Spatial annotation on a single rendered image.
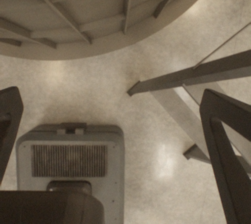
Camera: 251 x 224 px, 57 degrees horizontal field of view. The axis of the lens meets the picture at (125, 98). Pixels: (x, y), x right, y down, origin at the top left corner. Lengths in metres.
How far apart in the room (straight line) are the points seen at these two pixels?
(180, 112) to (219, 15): 0.65
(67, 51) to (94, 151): 0.56
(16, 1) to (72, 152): 0.75
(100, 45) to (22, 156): 0.69
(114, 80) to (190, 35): 0.50
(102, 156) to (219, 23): 0.97
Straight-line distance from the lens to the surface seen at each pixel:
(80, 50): 1.32
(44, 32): 0.97
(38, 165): 1.21
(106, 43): 1.31
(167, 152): 1.43
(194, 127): 1.10
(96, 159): 1.14
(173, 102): 1.05
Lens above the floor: 1.32
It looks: 84 degrees down
